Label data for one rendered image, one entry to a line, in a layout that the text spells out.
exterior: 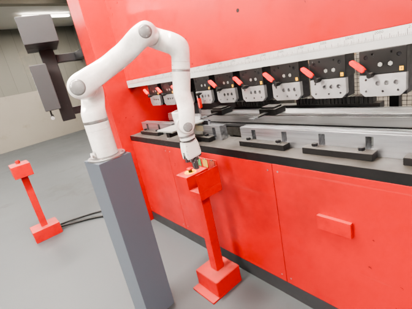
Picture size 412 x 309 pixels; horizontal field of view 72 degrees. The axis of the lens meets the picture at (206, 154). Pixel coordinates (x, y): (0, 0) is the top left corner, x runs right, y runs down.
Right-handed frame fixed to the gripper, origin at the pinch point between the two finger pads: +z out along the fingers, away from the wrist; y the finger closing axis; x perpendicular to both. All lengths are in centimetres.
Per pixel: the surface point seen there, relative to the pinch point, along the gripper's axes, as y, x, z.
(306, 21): -36, 54, -56
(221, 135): -33.0, -11.6, -3.2
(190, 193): 6.3, -4.0, 15.3
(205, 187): 1.3, 5.0, 12.4
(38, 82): 28, -138, -65
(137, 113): -34, -122, -17
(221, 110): -54, -31, -13
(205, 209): 1.0, -2.0, 29.1
